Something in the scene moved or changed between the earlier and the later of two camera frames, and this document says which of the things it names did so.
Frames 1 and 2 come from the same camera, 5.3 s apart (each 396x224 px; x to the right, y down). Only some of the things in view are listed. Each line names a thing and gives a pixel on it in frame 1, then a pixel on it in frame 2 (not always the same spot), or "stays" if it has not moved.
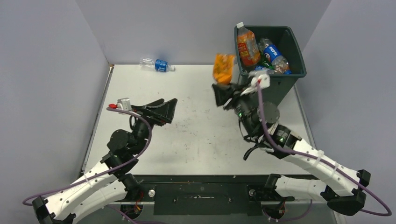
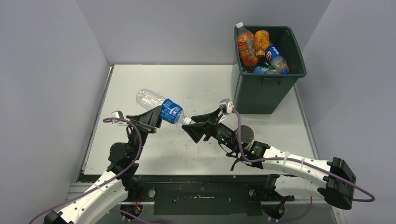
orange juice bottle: x=222 y=67 to x=261 y=42
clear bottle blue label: x=156 y=65 to x=171 y=112
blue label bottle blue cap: x=273 y=54 stays
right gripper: x=227 y=91 to x=197 y=130
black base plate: x=206 y=195 stays
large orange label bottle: x=247 y=45 stays
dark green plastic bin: x=285 y=40 stays
